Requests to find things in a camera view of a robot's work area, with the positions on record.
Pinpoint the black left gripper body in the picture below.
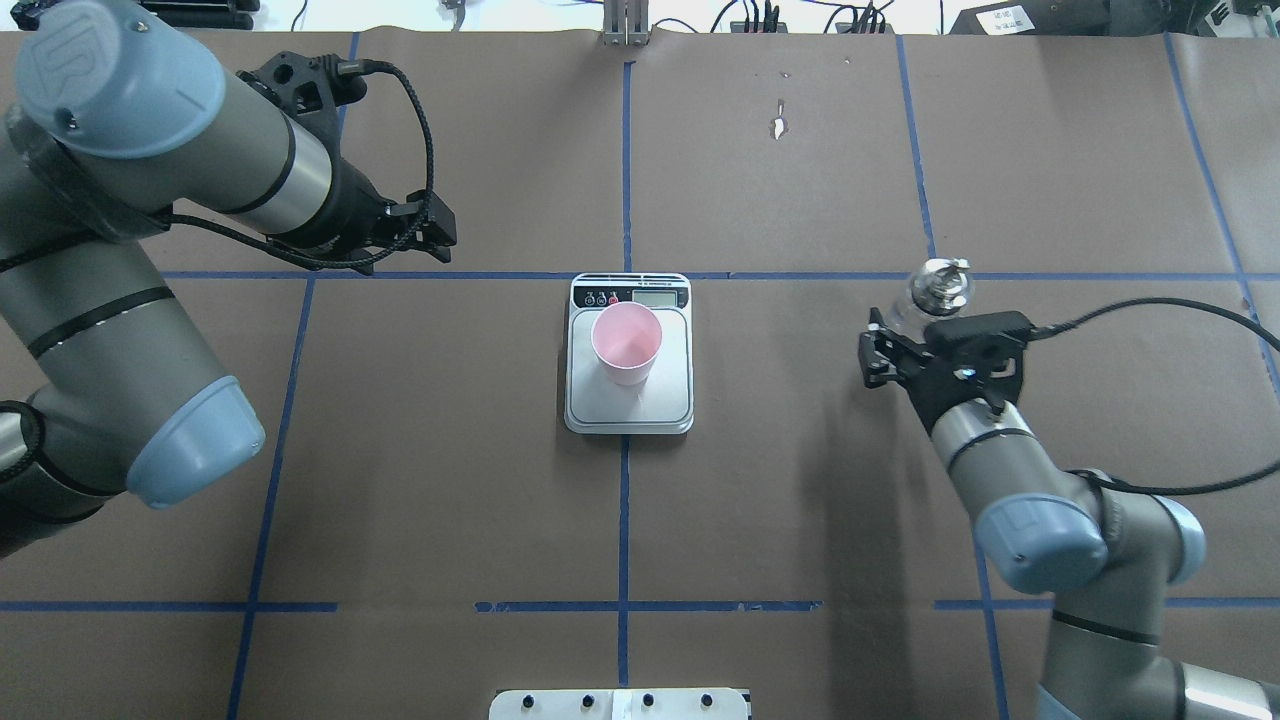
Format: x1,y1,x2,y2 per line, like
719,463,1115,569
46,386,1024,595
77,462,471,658
300,158,419,275

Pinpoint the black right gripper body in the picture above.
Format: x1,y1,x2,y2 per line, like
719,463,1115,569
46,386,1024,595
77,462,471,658
879,334,961,430

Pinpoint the glass sauce bottle metal spout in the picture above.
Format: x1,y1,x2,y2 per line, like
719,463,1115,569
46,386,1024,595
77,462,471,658
884,258,975,341

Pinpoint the pink plastic cup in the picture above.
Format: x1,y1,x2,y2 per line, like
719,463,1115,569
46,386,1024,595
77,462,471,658
590,302,664,386

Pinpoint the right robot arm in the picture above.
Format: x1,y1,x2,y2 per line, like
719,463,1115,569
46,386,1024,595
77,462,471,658
858,322,1277,719

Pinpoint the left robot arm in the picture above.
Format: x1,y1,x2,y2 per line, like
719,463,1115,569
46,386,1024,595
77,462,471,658
3,1,457,557

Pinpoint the silver digital kitchen scale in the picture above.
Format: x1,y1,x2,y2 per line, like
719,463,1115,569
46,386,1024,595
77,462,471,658
564,273,695,436

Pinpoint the black folded tripod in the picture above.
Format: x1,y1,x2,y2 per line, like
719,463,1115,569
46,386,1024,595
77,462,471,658
140,1,261,31

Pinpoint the black box white label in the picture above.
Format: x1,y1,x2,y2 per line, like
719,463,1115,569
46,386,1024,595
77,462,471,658
946,1,1181,37

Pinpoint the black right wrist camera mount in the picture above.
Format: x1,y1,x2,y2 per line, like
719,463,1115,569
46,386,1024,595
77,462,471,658
910,311,1034,428

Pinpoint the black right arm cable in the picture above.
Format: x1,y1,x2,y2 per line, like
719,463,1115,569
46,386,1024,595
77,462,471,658
1030,297,1280,498

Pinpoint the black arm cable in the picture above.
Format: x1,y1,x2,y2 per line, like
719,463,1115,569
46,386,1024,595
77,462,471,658
1030,297,1280,498
165,58,438,273

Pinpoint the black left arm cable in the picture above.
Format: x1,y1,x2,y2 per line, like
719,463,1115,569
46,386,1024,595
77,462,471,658
165,58,438,273

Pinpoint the aluminium frame post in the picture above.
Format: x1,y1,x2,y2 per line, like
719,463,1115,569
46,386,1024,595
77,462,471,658
600,0,652,47

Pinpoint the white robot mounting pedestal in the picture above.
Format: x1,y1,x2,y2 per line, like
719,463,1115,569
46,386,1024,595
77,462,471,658
488,687,754,719

